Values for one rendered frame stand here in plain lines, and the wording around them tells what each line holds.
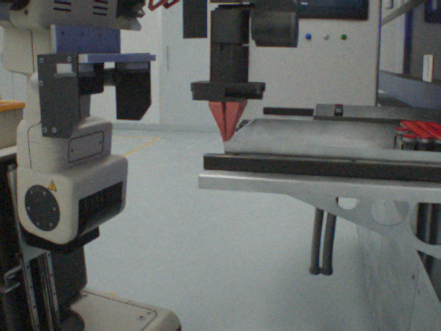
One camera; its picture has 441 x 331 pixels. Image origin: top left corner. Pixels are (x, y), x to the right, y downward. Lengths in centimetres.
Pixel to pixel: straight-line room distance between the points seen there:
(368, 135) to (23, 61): 72
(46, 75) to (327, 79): 98
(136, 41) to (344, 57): 530
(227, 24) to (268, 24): 6
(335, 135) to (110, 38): 53
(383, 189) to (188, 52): 587
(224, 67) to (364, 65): 98
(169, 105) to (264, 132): 564
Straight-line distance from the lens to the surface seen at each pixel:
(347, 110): 119
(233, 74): 63
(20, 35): 100
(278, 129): 85
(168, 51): 644
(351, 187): 56
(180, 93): 640
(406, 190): 56
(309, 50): 153
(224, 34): 63
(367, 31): 156
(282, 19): 62
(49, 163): 94
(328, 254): 180
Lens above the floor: 103
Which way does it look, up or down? 14 degrees down
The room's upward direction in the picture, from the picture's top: straight up
